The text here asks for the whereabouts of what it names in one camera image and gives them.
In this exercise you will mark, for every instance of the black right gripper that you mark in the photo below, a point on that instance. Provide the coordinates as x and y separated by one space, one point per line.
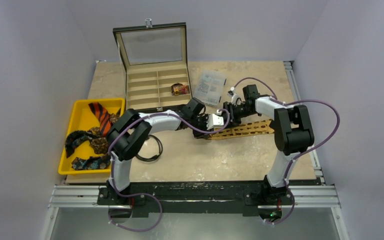
229 112

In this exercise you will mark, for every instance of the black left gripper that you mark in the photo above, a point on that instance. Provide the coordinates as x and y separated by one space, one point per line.
199 135

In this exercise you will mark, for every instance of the cream insect print tie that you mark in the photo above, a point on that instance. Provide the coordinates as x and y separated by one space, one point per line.
244 130

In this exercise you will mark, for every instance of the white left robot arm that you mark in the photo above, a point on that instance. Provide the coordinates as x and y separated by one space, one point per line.
130 132

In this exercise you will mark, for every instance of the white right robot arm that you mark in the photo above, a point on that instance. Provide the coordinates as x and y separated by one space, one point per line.
293 133

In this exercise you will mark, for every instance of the rolled colourful tie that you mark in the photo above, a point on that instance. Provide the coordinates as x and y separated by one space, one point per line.
178 89

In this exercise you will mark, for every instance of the clear plastic organiser box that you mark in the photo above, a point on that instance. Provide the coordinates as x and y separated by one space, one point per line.
210 87

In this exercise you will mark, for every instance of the black compartment tie box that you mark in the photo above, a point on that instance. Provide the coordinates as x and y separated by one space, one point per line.
154 57

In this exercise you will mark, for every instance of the orange navy striped tie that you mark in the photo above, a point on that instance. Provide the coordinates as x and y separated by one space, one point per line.
103 117

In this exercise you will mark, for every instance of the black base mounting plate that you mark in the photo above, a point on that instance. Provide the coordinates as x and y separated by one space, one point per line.
250 198

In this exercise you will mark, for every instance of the grey floral tie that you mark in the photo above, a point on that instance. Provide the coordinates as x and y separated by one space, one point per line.
100 145

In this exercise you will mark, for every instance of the dark patterned tie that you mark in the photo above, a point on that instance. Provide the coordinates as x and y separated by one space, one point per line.
79 156

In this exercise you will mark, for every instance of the yellow plastic bin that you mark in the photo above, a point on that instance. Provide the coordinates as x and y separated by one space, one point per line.
83 119

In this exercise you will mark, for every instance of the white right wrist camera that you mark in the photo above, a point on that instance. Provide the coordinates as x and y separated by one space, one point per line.
234 97

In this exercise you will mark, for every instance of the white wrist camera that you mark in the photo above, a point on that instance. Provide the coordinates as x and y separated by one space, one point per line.
234 97
215 120

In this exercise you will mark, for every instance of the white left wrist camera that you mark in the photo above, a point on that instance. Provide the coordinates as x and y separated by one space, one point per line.
215 120

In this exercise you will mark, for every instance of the aluminium frame rail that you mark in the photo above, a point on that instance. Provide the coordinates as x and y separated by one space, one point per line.
82 192

